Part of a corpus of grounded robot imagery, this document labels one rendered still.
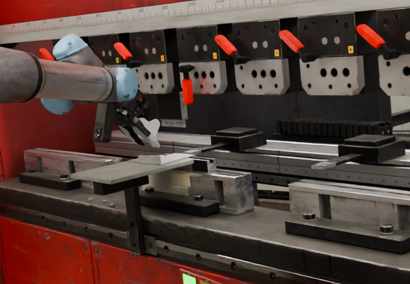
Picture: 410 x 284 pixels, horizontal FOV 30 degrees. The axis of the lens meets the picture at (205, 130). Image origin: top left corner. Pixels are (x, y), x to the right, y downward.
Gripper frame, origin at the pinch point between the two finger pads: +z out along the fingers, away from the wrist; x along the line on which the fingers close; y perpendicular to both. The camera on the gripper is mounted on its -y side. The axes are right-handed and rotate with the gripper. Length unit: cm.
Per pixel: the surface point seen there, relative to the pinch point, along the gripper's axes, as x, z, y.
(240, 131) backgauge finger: -2.9, 20.9, 22.8
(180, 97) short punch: -3.5, -2.3, 14.6
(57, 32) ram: 48, -20, 25
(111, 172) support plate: 0.7, -3.6, -11.9
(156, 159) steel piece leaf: -3.1, 2.8, -2.2
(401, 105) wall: 187, 288, 266
